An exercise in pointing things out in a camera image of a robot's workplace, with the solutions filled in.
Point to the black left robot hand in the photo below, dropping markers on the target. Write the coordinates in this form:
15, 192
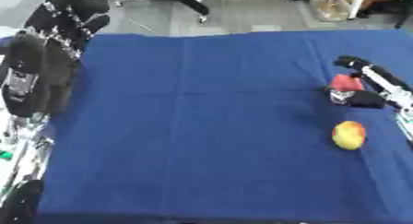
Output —
48, 64

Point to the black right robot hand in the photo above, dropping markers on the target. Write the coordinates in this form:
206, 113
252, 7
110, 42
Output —
368, 99

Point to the red block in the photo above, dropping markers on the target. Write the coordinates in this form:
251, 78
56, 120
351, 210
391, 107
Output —
346, 83

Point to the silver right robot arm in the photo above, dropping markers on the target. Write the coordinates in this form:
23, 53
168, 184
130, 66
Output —
404, 111

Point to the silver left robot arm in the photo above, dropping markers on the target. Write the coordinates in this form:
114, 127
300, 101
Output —
21, 160

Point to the yellow red toy mango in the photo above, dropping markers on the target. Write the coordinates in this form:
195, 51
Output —
349, 135

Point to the white table leg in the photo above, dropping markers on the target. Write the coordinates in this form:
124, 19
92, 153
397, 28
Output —
358, 2

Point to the clear plastic bag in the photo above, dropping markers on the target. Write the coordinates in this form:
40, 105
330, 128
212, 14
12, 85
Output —
331, 6

